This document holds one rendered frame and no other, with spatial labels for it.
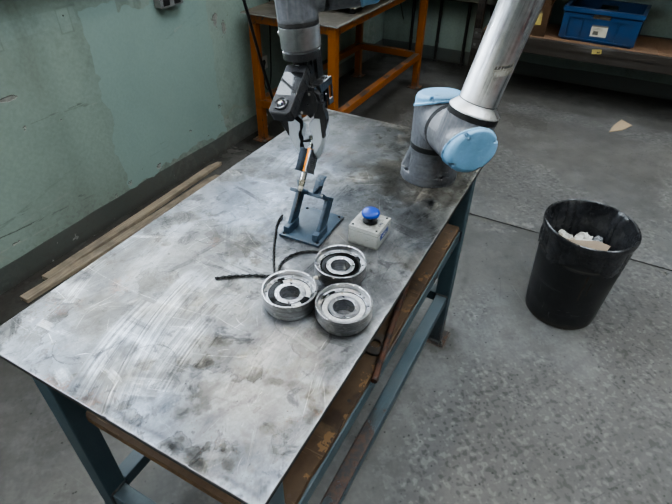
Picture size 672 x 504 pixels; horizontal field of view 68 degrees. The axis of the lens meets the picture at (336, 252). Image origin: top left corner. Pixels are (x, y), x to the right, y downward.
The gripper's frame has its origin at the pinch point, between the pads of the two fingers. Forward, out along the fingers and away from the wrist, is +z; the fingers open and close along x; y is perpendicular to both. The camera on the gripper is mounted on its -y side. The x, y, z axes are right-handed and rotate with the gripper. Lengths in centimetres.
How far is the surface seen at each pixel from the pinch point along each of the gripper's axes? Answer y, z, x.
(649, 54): 315, 63, -105
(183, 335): -38.2, 18.5, 9.9
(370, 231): -1.7, 16.0, -13.3
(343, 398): -23, 46, -13
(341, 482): -25, 77, -11
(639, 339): 83, 108, -93
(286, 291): -22.4, 18.1, -3.0
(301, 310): -27.3, 17.3, -8.5
